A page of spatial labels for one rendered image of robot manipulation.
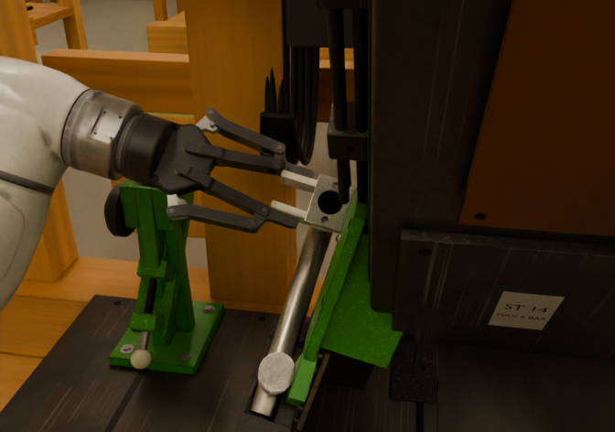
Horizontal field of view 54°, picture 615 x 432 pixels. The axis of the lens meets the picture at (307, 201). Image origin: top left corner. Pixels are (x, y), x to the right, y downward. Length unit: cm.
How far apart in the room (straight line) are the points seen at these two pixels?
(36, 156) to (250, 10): 35
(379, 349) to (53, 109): 41
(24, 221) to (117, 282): 50
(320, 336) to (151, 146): 26
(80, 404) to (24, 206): 33
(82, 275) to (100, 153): 57
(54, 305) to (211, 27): 56
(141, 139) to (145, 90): 40
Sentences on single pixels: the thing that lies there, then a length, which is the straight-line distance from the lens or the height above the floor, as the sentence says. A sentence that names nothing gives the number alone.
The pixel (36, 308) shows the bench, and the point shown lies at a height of 88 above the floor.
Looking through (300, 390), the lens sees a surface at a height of 109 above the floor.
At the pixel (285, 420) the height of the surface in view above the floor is 98.
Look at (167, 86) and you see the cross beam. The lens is 103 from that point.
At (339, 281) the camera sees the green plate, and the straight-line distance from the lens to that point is 54.
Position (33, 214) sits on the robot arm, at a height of 121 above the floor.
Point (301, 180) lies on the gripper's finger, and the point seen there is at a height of 124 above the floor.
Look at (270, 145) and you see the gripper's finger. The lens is 66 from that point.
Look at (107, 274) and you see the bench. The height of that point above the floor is 88.
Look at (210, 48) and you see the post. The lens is 89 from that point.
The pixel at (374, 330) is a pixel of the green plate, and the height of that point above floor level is 114.
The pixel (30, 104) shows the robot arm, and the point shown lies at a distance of 68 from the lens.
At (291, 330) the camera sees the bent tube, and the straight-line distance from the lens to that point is 73.
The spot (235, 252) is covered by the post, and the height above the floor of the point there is 98.
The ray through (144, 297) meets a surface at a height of 100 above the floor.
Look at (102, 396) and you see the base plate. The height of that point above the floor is 90.
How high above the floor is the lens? 152
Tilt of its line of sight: 27 degrees down
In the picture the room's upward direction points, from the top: straight up
